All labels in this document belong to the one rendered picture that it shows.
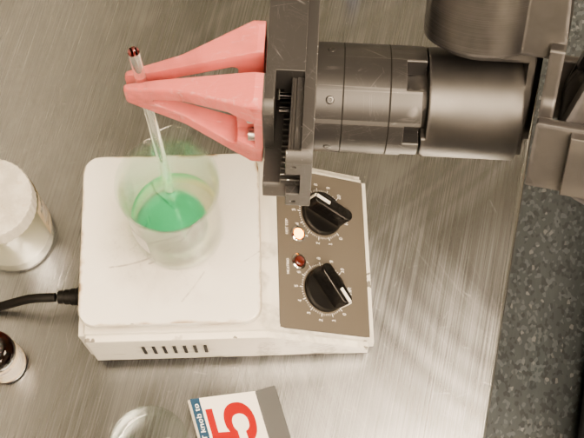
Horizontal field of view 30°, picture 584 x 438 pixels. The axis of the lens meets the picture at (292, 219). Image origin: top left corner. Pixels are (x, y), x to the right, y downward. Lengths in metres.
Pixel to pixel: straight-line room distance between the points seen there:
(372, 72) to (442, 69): 0.04
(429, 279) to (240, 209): 0.16
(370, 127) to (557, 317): 1.10
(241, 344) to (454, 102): 0.27
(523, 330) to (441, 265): 0.80
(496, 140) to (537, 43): 0.05
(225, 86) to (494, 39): 0.13
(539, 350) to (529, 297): 0.08
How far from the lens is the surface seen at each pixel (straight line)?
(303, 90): 0.55
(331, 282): 0.74
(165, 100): 0.57
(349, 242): 0.78
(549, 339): 1.61
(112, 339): 0.74
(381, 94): 0.55
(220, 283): 0.72
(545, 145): 0.54
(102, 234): 0.74
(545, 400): 1.59
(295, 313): 0.74
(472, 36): 0.53
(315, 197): 0.75
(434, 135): 0.55
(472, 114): 0.55
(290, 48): 0.55
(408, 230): 0.83
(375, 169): 0.84
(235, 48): 0.55
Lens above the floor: 1.52
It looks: 70 degrees down
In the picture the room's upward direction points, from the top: straight up
